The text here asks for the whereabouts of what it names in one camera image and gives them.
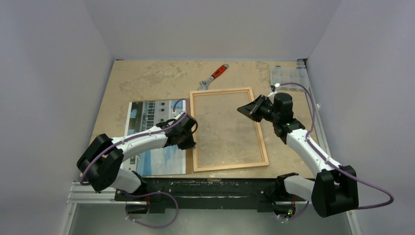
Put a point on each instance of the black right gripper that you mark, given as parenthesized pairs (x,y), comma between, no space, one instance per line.
(257,108)

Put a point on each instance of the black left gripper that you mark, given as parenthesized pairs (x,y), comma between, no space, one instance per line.
(190,144)

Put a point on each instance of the light wooden picture frame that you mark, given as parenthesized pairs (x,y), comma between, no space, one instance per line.
(225,140)

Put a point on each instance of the building photo print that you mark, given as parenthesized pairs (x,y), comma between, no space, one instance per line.
(157,162)

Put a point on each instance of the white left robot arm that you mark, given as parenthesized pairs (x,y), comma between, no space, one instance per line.
(100,164)

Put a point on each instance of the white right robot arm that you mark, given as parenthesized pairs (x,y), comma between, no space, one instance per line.
(333,189)

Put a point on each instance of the clear plastic organizer box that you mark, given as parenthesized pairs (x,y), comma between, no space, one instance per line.
(290,76)

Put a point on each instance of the grey adjustable wrench red handle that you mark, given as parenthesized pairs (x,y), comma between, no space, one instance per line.
(205,83)

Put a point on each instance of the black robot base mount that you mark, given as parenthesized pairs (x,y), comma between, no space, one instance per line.
(258,194)

